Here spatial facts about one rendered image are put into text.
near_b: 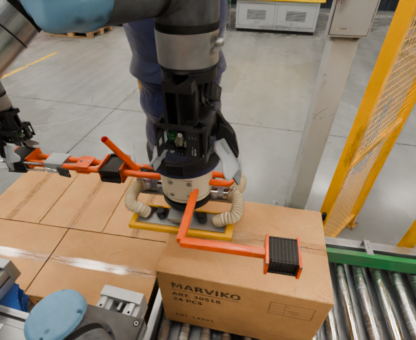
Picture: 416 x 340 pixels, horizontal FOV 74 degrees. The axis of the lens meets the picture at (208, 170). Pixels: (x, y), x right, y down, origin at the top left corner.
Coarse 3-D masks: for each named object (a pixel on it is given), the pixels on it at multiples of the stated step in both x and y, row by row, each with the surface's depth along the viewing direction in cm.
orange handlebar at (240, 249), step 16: (32, 160) 98; (80, 160) 96; (96, 160) 97; (128, 176) 93; (144, 176) 92; (160, 176) 91; (192, 192) 84; (192, 208) 80; (192, 240) 71; (208, 240) 71; (256, 256) 69
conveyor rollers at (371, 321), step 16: (336, 272) 142; (384, 288) 134; (400, 288) 134; (352, 304) 128; (368, 304) 128; (384, 304) 128; (400, 304) 130; (352, 320) 122; (368, 320) 123; (160, 336) 118; (208, 336) 118; (224, 336) 118; (336, 336) 118; (352, 336) 118; (400, 336) 118
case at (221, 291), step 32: (256, 224) 113; (288, 224) 113; (320, 224) 113; (192, 256) 102; (224, 256) 102; (320, 256) 102; (160, 288) 105; (192, 288) 100; (224, 288) 96; (256, 288) 92; (288, 288) 92; (320, 288) 92; (192, 320) 118; (224, 320) 112; (256, 320) 106; (288, 320) 101; (320, 320) 96
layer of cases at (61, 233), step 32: (32, 192) 185; (64, 192) 186; (96, 192) 185; (0, 224) 165; (32, 224) 165; (64, 224) 165; (96, 224) 165; (0, 256) 148; (32, 256) 148; (64, 256) 148; (96, 256) 148; (128, 256) 148; (160, 256) 148; (32, 288) 134; (64, 288) 134; (96, 288) 134; (128, 288) 134
